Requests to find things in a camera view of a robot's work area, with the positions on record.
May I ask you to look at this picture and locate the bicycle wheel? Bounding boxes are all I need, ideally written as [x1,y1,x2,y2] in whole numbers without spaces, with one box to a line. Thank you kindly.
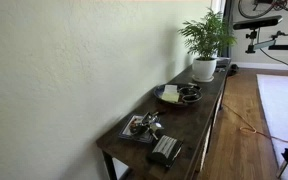
[237,0,288,20]

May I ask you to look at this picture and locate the black camera cable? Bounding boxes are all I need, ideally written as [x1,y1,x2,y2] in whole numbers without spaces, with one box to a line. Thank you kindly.
[257,29,288,76]

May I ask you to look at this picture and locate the bunch of metal keys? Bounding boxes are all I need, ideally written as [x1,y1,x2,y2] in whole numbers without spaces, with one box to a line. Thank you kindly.
[129,111,165,141]

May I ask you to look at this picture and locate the white floor rug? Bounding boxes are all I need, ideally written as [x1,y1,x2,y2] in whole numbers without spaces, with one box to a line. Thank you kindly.
[256,73,288,172]

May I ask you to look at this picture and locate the black wall rail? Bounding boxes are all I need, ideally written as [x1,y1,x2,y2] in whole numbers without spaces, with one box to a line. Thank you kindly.
[268,44,288,52]

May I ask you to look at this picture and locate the round dark blue plate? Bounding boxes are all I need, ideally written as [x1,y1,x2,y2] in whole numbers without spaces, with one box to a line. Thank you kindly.
[153,83,204,106]

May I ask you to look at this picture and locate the black stereo camera bar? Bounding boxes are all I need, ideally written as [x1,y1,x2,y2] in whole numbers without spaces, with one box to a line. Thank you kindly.
[232,15,284,31]

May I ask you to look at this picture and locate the dark wooden console table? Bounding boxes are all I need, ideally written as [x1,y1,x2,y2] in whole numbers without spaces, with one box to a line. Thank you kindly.
[96,59,232,180]

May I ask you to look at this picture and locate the small square patterned tray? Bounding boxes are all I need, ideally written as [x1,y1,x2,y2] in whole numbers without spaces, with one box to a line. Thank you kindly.
[118,114,160,144]

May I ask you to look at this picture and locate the white ceramic plant pot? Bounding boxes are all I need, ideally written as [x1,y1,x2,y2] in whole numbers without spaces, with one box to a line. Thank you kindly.
[192,57,218,80]

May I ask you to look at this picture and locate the green potted palm plant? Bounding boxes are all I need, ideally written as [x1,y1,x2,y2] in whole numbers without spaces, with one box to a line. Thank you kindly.
[178,8,237,62]

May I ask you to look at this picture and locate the white pot saucer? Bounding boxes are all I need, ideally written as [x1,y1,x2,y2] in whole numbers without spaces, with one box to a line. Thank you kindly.
[191,74,215,83]

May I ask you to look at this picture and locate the orange extension cable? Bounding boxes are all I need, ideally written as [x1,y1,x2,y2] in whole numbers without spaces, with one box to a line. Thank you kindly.
[221,103,288,145]

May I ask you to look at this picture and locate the dark book stack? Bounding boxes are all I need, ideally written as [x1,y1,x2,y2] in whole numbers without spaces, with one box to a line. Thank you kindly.
[215,57,232,70]

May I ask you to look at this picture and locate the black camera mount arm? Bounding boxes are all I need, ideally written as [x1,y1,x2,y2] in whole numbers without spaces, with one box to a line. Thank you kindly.
[245,29,278,55]

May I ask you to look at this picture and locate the yellow paper pad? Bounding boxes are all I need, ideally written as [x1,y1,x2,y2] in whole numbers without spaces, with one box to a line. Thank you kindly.
[160,91,181,103]

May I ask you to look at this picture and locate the black object on floor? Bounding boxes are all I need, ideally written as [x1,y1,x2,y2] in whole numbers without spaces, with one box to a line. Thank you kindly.
[227,63,240,77]

